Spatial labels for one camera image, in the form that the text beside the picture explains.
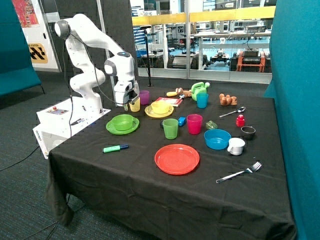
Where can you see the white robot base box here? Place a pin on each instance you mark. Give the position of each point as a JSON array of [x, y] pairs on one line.
[[63, 120]]

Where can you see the green toy pepper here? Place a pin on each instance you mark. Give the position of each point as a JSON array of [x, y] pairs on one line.
[[210, 125]]

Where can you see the brown toy figure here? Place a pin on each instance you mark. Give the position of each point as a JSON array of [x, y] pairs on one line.
[[183, 93]]

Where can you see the white ceramic mug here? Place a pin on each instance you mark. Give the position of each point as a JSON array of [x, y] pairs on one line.
[[236, 146]]

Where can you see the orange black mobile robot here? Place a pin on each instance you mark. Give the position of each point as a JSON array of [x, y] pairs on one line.
[[253, 60]]

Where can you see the green plastic bowl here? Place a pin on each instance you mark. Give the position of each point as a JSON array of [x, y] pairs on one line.
[[122, 122]]

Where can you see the metal spoon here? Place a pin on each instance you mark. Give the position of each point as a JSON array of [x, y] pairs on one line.
[[239, 110]]

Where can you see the green highlighter marker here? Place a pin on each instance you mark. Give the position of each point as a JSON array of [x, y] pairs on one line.
[[115, 148]]

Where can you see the pink plastic cup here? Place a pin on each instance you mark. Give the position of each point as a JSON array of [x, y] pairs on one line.
[[194, 123]]

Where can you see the yellow plastic bowl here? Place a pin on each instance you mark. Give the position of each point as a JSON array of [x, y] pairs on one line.
[[160, 107]]

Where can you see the brown plush toy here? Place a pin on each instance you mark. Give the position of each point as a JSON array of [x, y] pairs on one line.
[[227, 100]]

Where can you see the red toy block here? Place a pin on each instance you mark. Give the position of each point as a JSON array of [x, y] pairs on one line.
[[240, 121]]

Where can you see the green toy watering can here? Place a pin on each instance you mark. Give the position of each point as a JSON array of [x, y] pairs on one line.
[[199, 87]]

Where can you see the red and white book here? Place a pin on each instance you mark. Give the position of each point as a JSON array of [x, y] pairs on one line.
[[175, 102]]

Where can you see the yellow plastic cup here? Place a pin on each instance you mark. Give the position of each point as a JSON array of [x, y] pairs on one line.
[[135, 106]]

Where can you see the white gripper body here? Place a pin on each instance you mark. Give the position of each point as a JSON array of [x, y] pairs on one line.
[[125, 91]]

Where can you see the green plastic cup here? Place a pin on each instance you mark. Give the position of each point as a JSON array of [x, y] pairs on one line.
[[170, 127]]

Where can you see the small blue toy block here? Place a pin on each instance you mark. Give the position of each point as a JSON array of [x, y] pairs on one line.
[[182, 121]]

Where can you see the blue plastic cup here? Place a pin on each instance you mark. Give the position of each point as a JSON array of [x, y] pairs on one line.
[[202, 100]]

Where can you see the red plastic plate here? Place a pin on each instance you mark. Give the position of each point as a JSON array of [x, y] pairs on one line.
[[177, 159]]

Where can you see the black ceramic cup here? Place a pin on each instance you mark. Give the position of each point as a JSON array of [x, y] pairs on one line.
[[248, 132]]

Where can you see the yellow toy banana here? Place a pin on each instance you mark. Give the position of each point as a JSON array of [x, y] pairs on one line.
[[171, 94]]

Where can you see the green plastic plate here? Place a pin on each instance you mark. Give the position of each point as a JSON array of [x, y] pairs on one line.
[[112, 129]]

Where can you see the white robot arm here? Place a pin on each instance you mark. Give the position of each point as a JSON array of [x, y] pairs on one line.
[[97, 56]]

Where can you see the metal fork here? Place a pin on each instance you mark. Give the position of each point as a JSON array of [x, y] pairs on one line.
[[252, 169]]

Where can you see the teal sofa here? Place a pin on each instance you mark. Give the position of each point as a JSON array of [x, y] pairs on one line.
[[16, 69]]

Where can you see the black tablecloth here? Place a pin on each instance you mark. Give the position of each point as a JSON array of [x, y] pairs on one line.
[[128, 185]]

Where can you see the blue plastic bowl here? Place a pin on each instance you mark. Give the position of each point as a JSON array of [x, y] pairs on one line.
[[217, 139]]

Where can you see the purple plastic cup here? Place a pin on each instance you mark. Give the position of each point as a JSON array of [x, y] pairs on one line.
[[144, 97]]

